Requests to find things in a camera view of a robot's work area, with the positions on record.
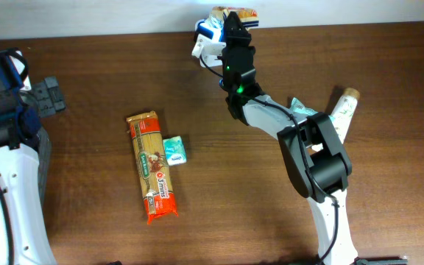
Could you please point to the pale yellow snack package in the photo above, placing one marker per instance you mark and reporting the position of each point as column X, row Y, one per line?
column 218, row 15

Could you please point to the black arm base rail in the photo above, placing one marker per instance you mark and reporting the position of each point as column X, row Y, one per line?
column 381, row 261

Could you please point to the grey plastic mesh basket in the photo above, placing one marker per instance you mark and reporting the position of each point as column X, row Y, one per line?
column 44, row 154

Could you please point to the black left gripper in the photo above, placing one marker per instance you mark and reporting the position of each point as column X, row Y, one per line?
column 50, row 97

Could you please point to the teal wet wipes pack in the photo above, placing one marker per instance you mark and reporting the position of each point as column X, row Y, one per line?
column 299, row 109

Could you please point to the orange spaghetti package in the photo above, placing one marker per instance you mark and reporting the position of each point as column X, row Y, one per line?
column 153, row 169

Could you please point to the small teal tissue pack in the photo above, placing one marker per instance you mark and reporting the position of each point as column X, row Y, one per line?
column 175, row 151

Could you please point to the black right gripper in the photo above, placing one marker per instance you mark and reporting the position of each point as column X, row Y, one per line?
column 238, row 40

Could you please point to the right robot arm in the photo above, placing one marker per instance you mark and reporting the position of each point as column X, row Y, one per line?
column 316, row 161

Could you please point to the white barcode scanner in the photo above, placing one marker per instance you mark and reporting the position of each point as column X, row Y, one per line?
column 201, row 27

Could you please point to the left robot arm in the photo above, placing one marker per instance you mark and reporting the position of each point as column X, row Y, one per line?
column 25, row 151

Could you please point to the white cream tube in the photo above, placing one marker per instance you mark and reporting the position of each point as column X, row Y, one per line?
column 343, row 112

